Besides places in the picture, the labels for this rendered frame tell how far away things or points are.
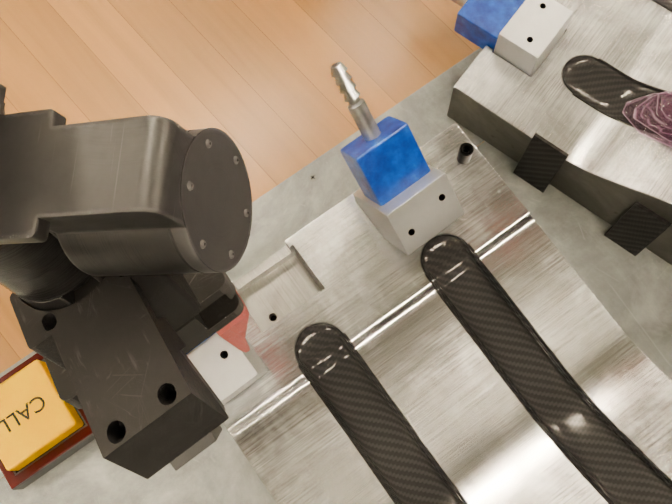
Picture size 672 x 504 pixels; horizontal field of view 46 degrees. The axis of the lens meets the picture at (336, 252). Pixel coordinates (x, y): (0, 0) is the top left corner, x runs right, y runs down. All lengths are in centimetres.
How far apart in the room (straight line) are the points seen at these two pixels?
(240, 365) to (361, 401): 10
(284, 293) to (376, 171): 12
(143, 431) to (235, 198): 10
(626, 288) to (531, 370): 14
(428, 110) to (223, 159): 40
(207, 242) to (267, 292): 28
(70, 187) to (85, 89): 45
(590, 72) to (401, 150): 21
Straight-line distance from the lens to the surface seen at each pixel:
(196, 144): 30
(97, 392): 34
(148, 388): 33
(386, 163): 52
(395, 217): 52
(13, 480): 66
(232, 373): 49
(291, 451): 54
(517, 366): 56
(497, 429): 55
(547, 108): 65
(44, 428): 64
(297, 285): 58
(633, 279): 68
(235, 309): 41
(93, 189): 29
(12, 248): 34
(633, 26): 70
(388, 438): 55
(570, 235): 68
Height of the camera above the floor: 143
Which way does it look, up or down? 75 degrees down
